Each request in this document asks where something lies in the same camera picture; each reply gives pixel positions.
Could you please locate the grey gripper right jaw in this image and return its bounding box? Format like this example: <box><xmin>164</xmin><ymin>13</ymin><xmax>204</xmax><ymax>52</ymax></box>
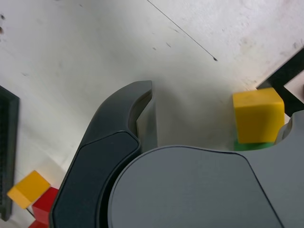
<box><xmin>106</xmin><ymin>111</ymin><xmax>304</xmax><ymax>228</ymax></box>

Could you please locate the black tape square outline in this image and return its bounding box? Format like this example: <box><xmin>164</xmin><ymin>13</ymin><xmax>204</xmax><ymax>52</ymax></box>
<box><xmin>256</xmin><ymin>45</ymin><xmax>304</xmax><ymax>118</ymax></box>

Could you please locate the red cube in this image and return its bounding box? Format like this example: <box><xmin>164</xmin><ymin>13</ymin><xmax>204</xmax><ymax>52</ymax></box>
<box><xmin>28</xmin><ymin>187</ymin><xmax>59</xmax><ymax>228</ymax></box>

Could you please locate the yellow cube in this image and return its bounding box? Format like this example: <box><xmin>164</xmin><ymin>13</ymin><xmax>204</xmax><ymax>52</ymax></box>
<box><xmin>6</xmin><ymin>170</ymin><xmax>51</xmax><ymax>210</ymax></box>
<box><xmin>232</xmin><ymin>87</ymin><xmax>285</xmax><ymax>144</ymax></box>

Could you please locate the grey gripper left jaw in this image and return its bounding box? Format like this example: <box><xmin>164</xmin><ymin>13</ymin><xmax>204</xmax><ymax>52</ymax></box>
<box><xmin>48</xmin><ymin>80</ymin><xmax>158</xmax><ymax>228</ymax></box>

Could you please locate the green cube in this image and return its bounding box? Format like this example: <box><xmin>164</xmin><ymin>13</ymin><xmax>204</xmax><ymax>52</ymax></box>
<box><xmin>233</xmin><ymin>140</ymin><xmax>276</xmax><ymax>152</ymax></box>

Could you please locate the black plastic grid crate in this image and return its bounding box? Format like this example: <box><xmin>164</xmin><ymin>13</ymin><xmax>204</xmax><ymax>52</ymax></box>
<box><xmin>0</xmin><ymin>85</ymin><xmax>20</xmax><ymax>221</ymax></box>

